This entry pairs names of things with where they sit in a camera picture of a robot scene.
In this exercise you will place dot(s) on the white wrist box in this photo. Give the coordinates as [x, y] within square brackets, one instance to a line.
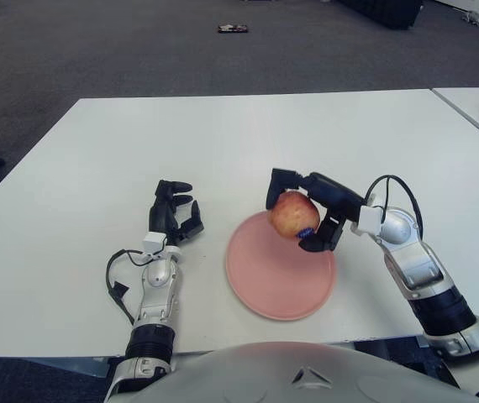
[367, 219]
[154, 242]

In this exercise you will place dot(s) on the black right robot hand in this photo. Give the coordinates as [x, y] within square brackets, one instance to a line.
[336, 197]

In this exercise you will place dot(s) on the red yellow apple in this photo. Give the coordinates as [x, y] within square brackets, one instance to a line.
[294, 214]

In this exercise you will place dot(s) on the black furniture block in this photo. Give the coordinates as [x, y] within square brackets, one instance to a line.
[382, 12]

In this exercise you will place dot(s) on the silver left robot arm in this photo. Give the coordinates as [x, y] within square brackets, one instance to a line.
[155, 277]

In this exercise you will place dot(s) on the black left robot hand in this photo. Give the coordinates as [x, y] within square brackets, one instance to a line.
[161, 214]

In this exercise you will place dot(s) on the white table frame beam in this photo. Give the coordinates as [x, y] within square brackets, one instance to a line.
[67, 367]

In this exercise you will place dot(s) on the silver robot torso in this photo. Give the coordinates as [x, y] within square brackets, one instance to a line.
[243, 373]

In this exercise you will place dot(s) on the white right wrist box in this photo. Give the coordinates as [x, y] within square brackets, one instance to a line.
[367, 219]

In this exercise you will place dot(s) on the pink round plate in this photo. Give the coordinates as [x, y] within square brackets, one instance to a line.
[273, 277]

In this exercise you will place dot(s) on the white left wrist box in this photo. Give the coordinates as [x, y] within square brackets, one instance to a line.
[154, 242]

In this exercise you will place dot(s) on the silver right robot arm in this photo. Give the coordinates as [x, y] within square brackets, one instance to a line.
[403, 226]

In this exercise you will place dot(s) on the small dark floor object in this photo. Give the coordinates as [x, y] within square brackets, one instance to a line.
[233, 29]

